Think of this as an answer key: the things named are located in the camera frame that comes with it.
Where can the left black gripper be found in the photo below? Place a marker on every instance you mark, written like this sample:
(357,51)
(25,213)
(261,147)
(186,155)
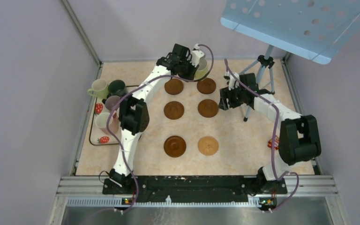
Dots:
(192,69)

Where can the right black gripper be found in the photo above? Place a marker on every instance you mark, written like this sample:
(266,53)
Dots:
(225,93)

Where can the dark green cup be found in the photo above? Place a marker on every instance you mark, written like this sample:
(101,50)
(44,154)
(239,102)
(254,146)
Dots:
(117,88)

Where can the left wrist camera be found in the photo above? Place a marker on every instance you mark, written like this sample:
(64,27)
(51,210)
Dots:
(196,55)

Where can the light wooden coaster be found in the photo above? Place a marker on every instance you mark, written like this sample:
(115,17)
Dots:
(208,145)

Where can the pink cup near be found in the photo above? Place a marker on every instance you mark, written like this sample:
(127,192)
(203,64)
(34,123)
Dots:
(101,121)

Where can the brown coaster one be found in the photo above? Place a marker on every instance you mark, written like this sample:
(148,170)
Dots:
(174,86)

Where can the brown coaster five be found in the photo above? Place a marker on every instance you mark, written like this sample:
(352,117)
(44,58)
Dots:
(175,146)

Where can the strawberry print tray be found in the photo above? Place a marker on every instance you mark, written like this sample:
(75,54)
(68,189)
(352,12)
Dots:
(96,136)

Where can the red small toy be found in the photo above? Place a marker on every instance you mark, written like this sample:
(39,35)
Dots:
(273,143)

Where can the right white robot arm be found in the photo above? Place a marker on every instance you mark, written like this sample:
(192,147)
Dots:
(299,139)

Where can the brown coaster three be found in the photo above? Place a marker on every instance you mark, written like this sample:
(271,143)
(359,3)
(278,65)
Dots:
(174,110)

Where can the purple cup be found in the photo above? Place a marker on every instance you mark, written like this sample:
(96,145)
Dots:
(110,102)

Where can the blue perforated music stand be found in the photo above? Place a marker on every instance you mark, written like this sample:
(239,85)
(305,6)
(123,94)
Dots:
(313,29)

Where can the brown coaster four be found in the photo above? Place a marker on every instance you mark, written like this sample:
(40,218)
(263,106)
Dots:
(208,108)

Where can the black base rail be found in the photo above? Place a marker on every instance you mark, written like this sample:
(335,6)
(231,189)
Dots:
(194,189)

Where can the silver tripod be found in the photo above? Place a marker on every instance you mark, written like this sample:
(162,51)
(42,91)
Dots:
(266,61)

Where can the brown coaster two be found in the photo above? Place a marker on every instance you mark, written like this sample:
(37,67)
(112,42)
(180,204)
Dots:
(206,86)

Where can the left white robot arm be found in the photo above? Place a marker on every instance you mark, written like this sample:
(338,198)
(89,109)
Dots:
(134,119)

